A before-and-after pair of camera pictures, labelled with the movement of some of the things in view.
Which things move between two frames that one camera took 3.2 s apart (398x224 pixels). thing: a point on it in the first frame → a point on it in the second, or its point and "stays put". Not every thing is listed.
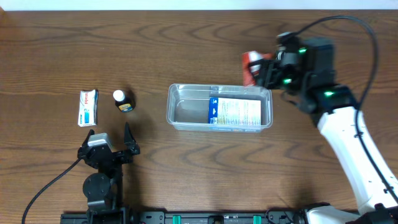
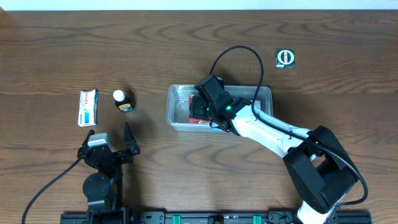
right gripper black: x=267 y=74 → x=197 y=107
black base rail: x=184 y=217 stays put
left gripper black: x=109 y=156 stays put
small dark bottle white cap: x=124 y=100 stays put
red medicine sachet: x=250 y=73 → x=195 y=121
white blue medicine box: x=88 y=110 stays put
